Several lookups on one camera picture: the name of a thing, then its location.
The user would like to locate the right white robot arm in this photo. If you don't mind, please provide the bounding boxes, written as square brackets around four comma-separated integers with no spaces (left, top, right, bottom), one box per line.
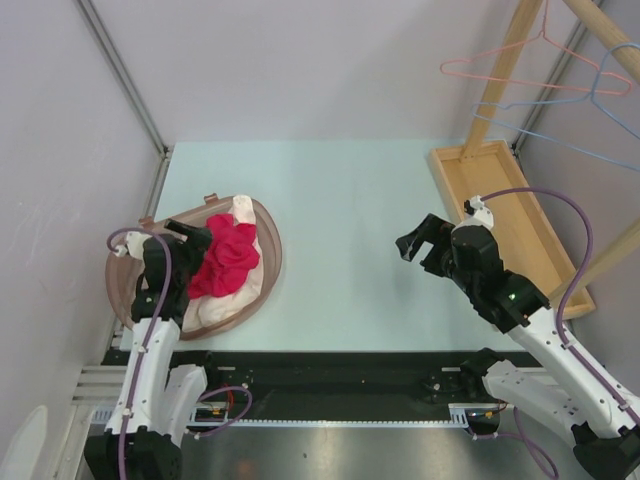
[395,207,639,479]

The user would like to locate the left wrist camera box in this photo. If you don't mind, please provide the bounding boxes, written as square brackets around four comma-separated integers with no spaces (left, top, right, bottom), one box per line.
[113,231,152,261]

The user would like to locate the blue wire hanger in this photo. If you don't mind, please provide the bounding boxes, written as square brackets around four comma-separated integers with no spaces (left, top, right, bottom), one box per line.
[471,41,639,173]

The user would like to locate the wooden clothes rack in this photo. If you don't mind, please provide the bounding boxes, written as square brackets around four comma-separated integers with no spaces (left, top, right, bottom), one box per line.
[429,1,639,320]

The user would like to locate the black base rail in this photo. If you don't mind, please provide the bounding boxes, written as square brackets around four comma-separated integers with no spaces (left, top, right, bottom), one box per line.
[102,349,531,421]

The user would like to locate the red t shirt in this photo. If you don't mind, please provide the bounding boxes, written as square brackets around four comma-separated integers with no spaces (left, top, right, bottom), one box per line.
[188,213,260,300]

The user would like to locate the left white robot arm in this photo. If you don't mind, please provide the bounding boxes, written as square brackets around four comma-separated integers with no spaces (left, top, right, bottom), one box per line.
[84,219,221,479]

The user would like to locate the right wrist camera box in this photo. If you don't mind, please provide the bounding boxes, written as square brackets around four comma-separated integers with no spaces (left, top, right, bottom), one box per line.
[459,195,494,231]

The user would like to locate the white cable duct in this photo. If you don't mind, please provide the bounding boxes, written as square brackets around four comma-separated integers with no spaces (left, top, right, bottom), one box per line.
[92,403,476,434]

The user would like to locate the pink wire hanger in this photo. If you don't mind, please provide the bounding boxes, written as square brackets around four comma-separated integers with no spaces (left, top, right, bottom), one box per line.
[440,1,633,97]

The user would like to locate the brown translucent plastic basket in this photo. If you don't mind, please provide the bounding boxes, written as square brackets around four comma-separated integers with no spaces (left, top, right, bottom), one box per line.
[105,194,282,341]

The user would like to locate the white t shirt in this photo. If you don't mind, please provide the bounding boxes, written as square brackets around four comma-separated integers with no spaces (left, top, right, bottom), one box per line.
[182,195,264,332]

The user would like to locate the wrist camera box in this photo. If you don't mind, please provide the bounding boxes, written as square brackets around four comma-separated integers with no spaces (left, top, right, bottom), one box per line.
[113,231,152,261]
[459,195,494,231]

